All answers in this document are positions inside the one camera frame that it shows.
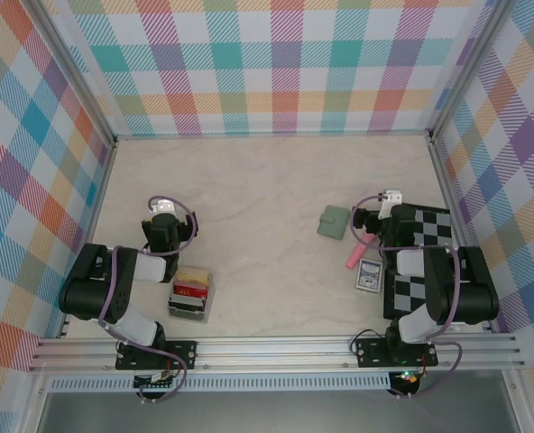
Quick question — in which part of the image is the clear acrylic card box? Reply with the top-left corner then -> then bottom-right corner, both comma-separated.
166,266 -> 217,325

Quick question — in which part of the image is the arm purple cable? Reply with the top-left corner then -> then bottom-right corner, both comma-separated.
350,193 -> 465,401
97,196 -> 201,405

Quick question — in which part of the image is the grey metal lower panel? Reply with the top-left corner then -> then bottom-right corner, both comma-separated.
36,390 -> 520,433

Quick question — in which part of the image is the aluminium front rail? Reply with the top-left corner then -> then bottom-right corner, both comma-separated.
26,332 -> 526,373

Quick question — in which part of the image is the aluminium back rail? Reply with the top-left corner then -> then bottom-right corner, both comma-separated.
112,129 -> 435,142

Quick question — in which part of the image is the gold VIP card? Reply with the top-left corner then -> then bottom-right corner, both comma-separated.
176,267 -> 212,285

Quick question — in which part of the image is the green card holder wallet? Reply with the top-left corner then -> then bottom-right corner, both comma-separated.
317,205 -> 351,239

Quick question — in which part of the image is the small controller circuit board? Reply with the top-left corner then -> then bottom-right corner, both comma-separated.
133,372 -> 179,392
391,369 -> 424,390

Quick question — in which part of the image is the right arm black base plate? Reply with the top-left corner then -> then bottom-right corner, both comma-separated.
354,336 -> 440,369

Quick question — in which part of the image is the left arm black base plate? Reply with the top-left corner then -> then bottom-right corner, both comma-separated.
115,340 -> 199,372

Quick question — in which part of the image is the dark glossy card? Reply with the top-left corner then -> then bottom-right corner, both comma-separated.
172,280 -> 210,299

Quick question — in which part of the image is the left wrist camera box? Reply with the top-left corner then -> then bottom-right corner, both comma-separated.
151,197 -> 200,240

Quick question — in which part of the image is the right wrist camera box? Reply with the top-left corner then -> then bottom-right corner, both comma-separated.
354,189 -> 404,232

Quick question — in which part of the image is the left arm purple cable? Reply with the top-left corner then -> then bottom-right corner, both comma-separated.
97,196 -> 201,405

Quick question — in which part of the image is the blue playing card deck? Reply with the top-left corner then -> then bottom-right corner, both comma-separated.
354,258 -> 384,295

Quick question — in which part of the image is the black grey chessboard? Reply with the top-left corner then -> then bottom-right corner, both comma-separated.
382,202 -> 458,327

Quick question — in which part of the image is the black credit card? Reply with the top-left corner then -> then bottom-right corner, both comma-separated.
168,296 -> 207,317

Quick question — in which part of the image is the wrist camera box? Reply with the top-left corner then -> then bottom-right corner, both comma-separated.
354,189 -> 404,232
151,197 -> 200,240

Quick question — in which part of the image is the aluminium corner post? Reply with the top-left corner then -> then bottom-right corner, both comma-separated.
26,0 -> 118,152
428,0 -> 520,142

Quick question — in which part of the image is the aluminium side rail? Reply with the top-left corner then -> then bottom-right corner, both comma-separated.
59,142 -> 118,340
428,134 -> 494,335

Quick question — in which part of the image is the perforated grey cable duct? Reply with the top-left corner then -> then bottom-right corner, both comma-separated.
45,376 -> 393,393

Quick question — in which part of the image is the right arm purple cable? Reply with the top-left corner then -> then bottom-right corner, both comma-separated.
350,193 -> 465,401

